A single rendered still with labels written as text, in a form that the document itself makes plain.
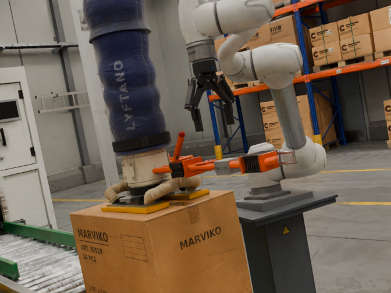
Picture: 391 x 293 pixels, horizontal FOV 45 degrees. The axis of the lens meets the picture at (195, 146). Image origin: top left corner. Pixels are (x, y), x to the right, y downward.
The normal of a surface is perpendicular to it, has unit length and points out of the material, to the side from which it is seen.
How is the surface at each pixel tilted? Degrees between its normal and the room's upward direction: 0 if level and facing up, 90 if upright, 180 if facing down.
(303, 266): 90
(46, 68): 90
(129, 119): 72
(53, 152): 90
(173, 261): 89
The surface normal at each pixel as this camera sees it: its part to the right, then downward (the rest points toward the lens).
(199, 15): -0.19, 0.05
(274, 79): -0.08, 0.76
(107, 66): -0.47, -0.10
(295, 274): 0.41, -0.01
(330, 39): -0.69, 0.22
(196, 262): 0.62, -0.07
